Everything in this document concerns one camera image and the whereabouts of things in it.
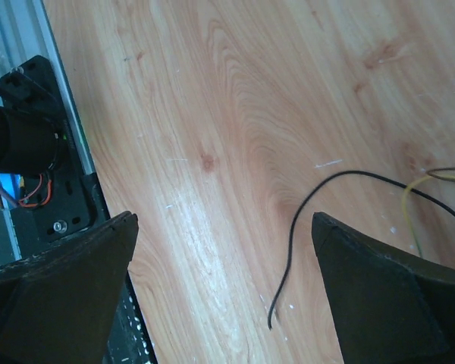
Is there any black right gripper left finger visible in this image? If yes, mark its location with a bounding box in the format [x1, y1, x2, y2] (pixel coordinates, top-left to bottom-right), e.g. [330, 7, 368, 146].
[0, 212, 139, 363]

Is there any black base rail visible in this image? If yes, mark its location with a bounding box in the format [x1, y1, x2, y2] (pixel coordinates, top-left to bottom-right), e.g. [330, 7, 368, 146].
[0, 55, 157, 363]

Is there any green yellow wire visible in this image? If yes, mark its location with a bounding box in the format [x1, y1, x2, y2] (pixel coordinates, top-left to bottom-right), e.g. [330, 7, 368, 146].
[400, 166, 455, 259]

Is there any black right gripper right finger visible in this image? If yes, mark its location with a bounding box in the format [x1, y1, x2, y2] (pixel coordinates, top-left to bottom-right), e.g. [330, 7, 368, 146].
[312, 212, 455, 363]

